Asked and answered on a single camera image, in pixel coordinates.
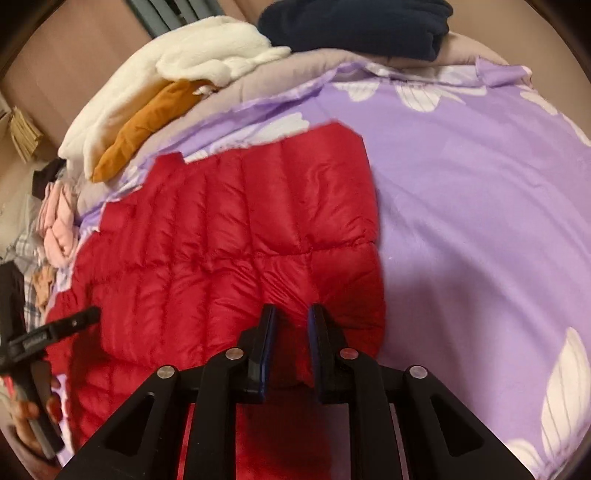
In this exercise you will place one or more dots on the purple floral bedsheet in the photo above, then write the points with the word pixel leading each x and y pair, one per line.
pixel 466 217

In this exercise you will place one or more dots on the teal window frame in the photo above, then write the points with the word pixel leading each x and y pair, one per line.
pixel 157 16

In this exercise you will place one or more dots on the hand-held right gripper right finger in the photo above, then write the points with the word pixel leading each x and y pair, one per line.
pixel 316 344

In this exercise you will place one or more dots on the tan paper stack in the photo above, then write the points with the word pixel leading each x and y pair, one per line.
pixel 24 134

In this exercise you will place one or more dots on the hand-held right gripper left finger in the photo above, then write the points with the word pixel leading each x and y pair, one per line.
pixel 268 344

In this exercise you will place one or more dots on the grey beige quilt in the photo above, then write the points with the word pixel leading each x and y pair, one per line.
pixel 258 85

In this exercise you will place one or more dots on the plaid cloth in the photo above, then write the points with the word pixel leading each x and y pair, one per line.
pixel 28 272

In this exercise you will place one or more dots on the navy blue folded garment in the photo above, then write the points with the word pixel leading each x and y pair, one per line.
pixel 360 25

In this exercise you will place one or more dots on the mustard orange garment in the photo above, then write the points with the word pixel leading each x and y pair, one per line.
pixel 147 127

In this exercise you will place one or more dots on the person's left hand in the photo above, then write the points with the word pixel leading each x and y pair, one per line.
pixel 27 415

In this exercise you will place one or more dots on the pink clothes pile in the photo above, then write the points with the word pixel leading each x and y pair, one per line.
pixel 59 221

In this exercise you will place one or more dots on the white fleece garment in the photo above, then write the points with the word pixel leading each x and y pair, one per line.
pixel 171 69

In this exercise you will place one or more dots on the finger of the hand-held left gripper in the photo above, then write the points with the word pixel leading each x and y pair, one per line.
pixel 60 328

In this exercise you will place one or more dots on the red puffer jacket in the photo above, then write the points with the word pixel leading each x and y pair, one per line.
pixel 240 258

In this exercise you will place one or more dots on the black cloth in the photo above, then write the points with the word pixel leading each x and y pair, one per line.
pixel 50 173

